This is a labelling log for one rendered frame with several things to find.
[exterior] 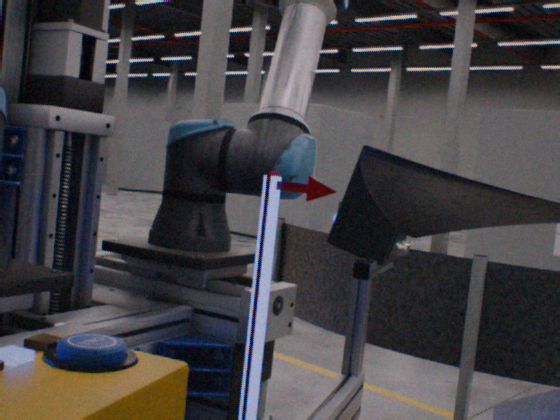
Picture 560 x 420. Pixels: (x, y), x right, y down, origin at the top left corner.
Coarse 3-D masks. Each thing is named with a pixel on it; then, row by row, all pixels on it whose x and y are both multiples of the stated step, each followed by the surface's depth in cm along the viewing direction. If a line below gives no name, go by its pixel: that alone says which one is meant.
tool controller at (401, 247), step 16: (352, 176) 118; (352, 192) 118; (368, 192) 117; (352, 208) 118; (368, 208) 117; (336, 224) 119; (352, 224) 118; (368, 224) 117; (384, 224) 116; (336, 240) 119; (352, 240) 118; (368, 240) 117; (384, 240) 116; (400, 240) 123; (368, 256) 117; (384, 256) 116
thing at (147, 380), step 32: (128, 352) 41; (0, 384) 34; (32, 384) 34; (64, 384) 35; (96, 384) 35; (128, 384) 36; (160, 384) 38; (0, 416) 30; (32, 416) 30; (64, 416) 30; (96, 416) 32; (128, 416) 34; (160, 416) 38
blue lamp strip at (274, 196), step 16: (272, 176) 61; (272, 192) 61; (272, 208) 62; (272, 224) 62; (272, 240) 63; (272, 256) 63; (256, 320) 62; (256, 336) 62; (256, 352) 62; (256, 368) 63; (256, 384) 63; (256, 400) 64
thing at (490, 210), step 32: (384, 160) 50; (384, 192) 59; (416, 192) 57; (448, 192) 55; (480, 192) 51; (512, 192) 48; (416, 224) 66; (448, 224) 65; (480, 224) 64; (512, 224) 63
